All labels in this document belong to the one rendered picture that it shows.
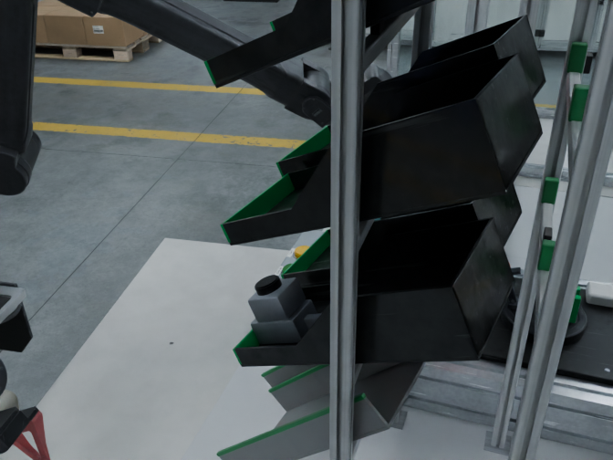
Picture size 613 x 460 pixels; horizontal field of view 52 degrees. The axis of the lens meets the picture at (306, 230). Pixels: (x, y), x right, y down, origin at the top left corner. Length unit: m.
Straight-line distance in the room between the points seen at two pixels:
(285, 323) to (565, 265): 0.32
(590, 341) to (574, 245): 0.69
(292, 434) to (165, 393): 0.47
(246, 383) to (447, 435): 0.36
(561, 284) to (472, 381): 0.58
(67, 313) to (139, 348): 1.64
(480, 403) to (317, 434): 0.44
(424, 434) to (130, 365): 0.55
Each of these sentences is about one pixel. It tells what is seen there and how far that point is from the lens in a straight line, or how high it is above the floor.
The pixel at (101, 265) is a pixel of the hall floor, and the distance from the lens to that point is 3.18.
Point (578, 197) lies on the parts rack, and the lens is 0.47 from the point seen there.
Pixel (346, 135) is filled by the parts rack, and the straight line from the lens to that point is 0.48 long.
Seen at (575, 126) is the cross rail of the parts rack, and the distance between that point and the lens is 0.60.
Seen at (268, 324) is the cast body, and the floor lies 1.23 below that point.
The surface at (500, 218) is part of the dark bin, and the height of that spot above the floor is 1.33.
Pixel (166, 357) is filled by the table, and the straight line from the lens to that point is 1.26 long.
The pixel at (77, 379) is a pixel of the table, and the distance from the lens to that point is 1.26.
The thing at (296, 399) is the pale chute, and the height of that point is 1.02.
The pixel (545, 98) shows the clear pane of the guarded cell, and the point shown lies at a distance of 2.40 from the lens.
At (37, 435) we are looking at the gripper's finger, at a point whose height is 1.04.
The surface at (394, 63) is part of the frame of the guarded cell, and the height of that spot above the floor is 1.16.
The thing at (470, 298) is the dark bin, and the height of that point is 1.35.
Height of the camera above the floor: 1.68
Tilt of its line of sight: 31 degrees down
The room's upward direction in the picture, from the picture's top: 1 degrees counter-clockwise
